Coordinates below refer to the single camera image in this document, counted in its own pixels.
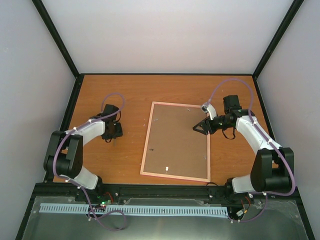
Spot black aluminium enclosure frame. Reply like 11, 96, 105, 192
14, 0, 320, 240

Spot light blue slotted cable duct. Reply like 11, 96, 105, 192
38, 203, 228, 218

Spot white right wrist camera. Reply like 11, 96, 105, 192
200, 102, 217, 120

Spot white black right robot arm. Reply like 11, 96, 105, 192
193, 95, 296, 196

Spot clear acrylic front panel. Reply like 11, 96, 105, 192
21, 197, 313, 240

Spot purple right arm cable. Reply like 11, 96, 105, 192
199, 78, 297, 224

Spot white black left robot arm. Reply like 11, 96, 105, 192
43, 104, 123, 202

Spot pink wooden picture frame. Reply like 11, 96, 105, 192
140, 101, 211, 182

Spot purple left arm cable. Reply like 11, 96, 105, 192
52, 92, 127, 231

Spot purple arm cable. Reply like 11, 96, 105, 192
52, 92, 127, 231
199, 78, 297, 224

